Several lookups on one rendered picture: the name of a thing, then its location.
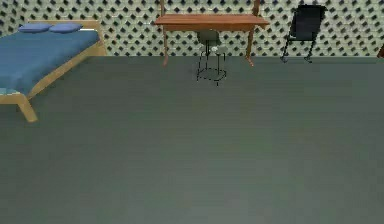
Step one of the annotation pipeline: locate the wooden bed with blue cover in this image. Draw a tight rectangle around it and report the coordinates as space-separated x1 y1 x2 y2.
0 19 108 124

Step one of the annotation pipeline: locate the blue pillow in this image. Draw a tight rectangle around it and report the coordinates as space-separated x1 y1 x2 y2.
48 22 84 34
18 22 53 34

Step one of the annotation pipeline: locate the brown wooden desk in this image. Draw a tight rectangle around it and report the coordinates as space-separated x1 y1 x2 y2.
153 0 270 68

